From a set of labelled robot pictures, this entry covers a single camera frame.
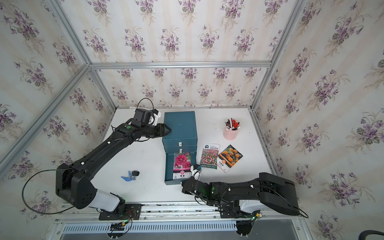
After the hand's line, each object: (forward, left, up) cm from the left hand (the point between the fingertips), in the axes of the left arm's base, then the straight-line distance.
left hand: (169, 132), depth 80 cm
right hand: (-24, -7, -17) cm, 30 cm away
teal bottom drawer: (-13, +1, -19) cm, 23 cm away
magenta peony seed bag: (-9, -7, -19) cm, 22 cm away
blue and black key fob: (-17, +22, -20) cm, 34 cm away
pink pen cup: (+8, -38, -10) cm, 40 cm away
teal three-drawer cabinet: (-4, -6, +2) cm, 7 cm away
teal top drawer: (-5, -5, -2) cm, 8 cm away
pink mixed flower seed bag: (-5, -24, -19) cm, 31 cm away
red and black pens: (+14, -40, -10) cm, 43 cm away
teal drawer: (-6, -6, -9) cm, 12 cm away
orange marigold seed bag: (-5, -36, -20) cm, 41 cm away
